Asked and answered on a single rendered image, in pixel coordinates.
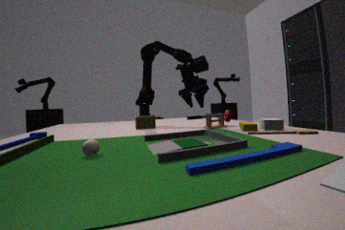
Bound blue long bar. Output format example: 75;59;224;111
186;141;302;176

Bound green mat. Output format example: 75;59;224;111
0;128;343;230

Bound white flat bar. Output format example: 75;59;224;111
320;160;345;193

